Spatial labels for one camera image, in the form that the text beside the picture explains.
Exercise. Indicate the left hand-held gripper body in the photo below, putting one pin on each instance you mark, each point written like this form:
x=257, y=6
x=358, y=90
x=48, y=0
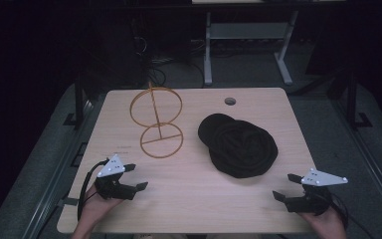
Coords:
x=112, y=167

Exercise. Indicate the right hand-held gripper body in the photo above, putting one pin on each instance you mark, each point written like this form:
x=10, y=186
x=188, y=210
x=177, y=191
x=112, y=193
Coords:
x=323, y=178

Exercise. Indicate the black knitted hat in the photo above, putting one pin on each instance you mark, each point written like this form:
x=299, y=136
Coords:
x=240, y=149

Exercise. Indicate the person's right hand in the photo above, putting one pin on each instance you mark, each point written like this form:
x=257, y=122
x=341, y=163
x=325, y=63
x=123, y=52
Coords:
x=326, y=225

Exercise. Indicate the black metal post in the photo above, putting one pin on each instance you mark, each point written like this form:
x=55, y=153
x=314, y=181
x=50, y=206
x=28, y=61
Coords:
x=351, y=99
x=79, y=103

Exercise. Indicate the white metal frame desk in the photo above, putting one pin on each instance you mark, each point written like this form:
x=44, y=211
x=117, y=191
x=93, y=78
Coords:
x=245, y=30

